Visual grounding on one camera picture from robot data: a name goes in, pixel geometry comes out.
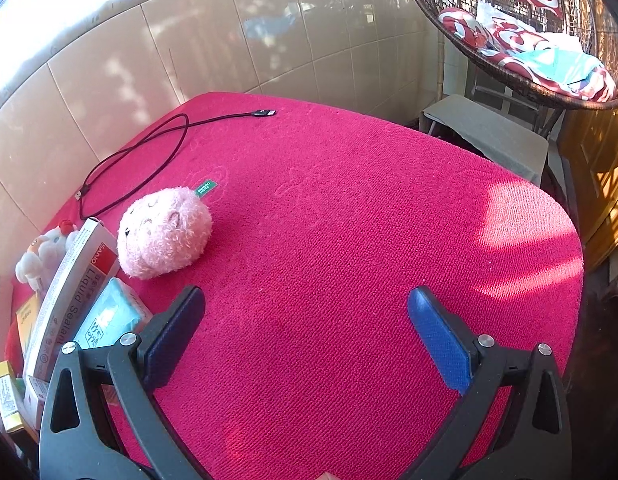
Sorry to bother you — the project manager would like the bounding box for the wooden cabinet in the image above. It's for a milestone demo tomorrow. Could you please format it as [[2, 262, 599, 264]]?
[[556, 100, 618, 272]]

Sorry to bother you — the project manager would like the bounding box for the small white box red label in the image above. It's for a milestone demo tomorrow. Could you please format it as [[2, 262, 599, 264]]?
[[24, 375, 52, 431]]

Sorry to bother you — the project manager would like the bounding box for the yellow and white medicine box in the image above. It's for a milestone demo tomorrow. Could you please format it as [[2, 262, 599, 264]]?
[[0, 360, 27, 433]]

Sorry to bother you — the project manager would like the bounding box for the pink round plush toy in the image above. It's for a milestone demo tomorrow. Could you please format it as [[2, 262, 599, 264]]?
[[116, 178, 219, 281]]

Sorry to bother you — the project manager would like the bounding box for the white plush toy red bow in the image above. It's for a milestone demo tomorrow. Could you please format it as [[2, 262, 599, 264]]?
[[15, 220, 80, 293]]

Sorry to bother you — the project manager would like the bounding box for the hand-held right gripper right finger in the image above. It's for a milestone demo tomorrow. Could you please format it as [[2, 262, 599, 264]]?
[[407, 286, 574, 480]]

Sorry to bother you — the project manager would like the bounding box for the grey stool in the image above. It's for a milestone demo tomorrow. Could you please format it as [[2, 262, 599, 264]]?
[[420, 94, 550, 186]]

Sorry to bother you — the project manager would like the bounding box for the black USB cable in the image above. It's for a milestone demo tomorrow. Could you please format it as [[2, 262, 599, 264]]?
[[75, 108, 277, 221]]

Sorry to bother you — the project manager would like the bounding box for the red table mat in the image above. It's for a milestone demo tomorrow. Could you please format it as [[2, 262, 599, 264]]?
[[4, 91, 584, 480]]

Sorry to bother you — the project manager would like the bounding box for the light blue tissue pack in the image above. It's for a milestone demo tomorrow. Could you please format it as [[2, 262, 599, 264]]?
[[72, 277, 154, 351]]

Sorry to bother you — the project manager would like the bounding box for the hanging wicker chair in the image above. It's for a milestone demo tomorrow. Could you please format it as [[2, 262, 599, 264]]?
[[401, 0, 618, 111]]

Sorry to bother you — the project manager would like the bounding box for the teal cloth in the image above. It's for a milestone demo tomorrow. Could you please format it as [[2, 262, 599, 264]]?
[[523, 47, 610, 97]]

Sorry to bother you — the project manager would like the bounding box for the long white printed box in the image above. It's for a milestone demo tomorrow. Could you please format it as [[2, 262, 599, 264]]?
[[23, 217, 121, 383]]

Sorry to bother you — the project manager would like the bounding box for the red white patterned seat cushion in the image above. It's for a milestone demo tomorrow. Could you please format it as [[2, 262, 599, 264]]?
[[438, 7, 618, 102]]

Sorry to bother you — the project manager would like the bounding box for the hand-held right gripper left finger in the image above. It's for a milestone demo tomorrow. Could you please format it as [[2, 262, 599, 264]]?
[[38, 285, 207, 480]]

